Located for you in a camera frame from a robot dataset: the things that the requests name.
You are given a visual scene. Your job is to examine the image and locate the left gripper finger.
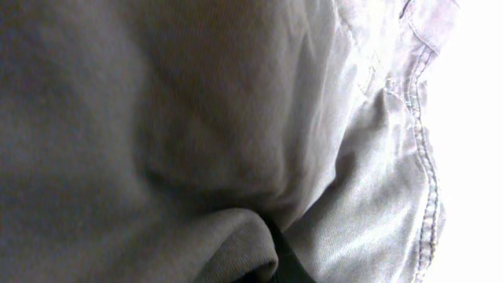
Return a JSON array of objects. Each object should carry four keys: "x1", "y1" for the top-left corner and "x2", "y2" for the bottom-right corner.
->
[{"x1": 232, "y1": 215, "x2": 315, "y2": 283}]

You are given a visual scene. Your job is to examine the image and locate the grey shorts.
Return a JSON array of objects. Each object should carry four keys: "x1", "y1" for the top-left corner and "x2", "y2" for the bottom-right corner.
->
[{"x1": 1, "y1": 0, "x2": 460, "y2": 283}]

